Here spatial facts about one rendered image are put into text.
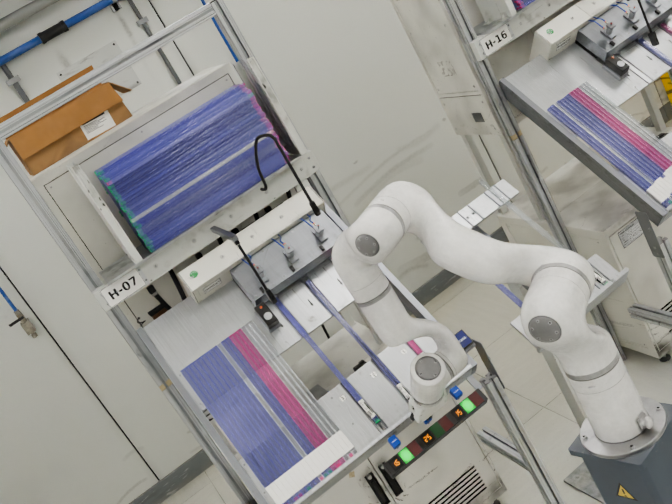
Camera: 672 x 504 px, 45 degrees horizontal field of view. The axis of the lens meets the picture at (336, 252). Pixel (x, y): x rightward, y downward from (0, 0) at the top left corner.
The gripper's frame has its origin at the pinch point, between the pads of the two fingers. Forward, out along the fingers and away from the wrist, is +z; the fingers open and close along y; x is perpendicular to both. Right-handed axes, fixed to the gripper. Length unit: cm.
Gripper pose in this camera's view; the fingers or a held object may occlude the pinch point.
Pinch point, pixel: (426, 412)
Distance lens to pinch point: 224.1
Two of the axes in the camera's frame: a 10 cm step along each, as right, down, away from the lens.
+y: 7.9, -5.6, 2.5
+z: 0.8, 5.0, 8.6
